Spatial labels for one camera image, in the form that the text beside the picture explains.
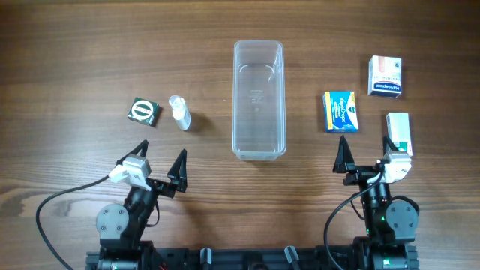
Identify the green Zam-Buk tin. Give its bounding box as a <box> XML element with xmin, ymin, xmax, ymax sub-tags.
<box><xmin>127</xmin><ymin>97</ymin><xmax>161</xmax><ymax>127</ymax></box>

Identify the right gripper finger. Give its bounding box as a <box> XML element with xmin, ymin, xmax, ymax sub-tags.
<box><xmin>382</xmin><ymin>136</ymin><xmax>399</xmax><ymax>160</ymax></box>
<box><xmin>332</xmin><ymin>135</ymin><xmax>355</xmax><ymax>173</ymax></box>

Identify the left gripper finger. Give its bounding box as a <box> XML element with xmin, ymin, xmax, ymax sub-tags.
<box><xmin>166</xmin><ymin>149</ymin><xmax>188</xmax><ymax>193</ymax></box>
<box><xmin>116</xmin><ymin>139</ymin><xmax>149</xmax><ymax>165</ymax></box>

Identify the white green medicine box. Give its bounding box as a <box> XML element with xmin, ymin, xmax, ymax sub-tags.
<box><xmin>386</xmin><ymin>112</ymin><xmax>413</xmax><ymax>157</ymax></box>

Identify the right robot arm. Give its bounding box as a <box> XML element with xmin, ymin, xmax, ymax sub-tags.
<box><xmin>324</xmin><ymin>136</ymin><xmax>420</xmax><ymax>270</ymax></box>

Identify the white blue Hansaplast box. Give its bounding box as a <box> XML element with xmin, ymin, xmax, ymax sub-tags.
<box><xmin>367</xmin><ymin>55</ymin><xmax>402</xmax><ymax>98</ymax></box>

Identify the blue yellow VapoDrops box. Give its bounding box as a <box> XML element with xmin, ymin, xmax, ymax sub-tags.
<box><xmin>322</xmin><ymin>91</ymin><xmax>359</xmax><ymax>133</ymax></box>

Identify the clear plastic container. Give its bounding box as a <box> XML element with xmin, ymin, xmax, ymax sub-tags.
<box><xmin>232</xmin><ymin>40</ymin><xmax>287</xmax><ymax>161</ymax></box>

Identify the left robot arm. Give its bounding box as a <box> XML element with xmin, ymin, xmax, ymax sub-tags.
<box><xmin>85</xmin><ymin>140</ymin><xmax>188</xmax><ymax>270</ymax></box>

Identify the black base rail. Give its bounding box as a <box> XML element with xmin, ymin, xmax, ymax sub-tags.
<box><xmin>85</xmin><ymin>246</ymin><xmax>419</xmax><ymax>270</ymax></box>

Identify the white spray bottle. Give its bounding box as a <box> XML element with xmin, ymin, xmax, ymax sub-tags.
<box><xmin>169</xmin><ymin>95</ymin><xmax>191</xmax><ymax>131</ymax></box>

